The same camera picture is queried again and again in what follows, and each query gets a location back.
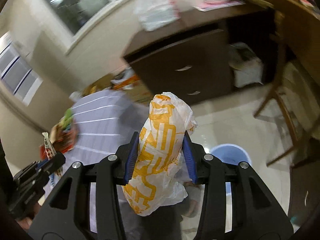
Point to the blue trash bucket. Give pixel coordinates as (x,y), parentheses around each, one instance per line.
(230,154)

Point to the cardboard box on floor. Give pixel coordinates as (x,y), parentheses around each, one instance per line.
(133,87)

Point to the wall poster grey panels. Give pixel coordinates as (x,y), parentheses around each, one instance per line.
(16,74)

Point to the brown wooden desk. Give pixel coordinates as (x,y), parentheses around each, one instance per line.
(287,0)

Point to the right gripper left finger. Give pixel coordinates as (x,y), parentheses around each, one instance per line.
(84,204)

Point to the dark wooden drawer cabinet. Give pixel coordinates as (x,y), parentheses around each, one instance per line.
(189,57)

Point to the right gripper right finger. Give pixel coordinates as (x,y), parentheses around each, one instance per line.
(237,204)

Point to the window with white frame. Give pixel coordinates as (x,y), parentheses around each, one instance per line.
(67,22)

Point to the pink paper on cabinet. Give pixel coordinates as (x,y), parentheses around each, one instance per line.
(209,5)

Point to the white box under desk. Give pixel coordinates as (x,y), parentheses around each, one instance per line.
(246,66)

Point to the purple checked tablecloth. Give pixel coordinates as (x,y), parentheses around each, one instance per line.
(105,120)

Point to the wooden chair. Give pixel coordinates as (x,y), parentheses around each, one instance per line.
(295,89)

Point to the white orange plastic bag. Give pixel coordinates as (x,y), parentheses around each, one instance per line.
(160,157)

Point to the white plastic bag of items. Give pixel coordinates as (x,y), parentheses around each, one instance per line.
(154,14)

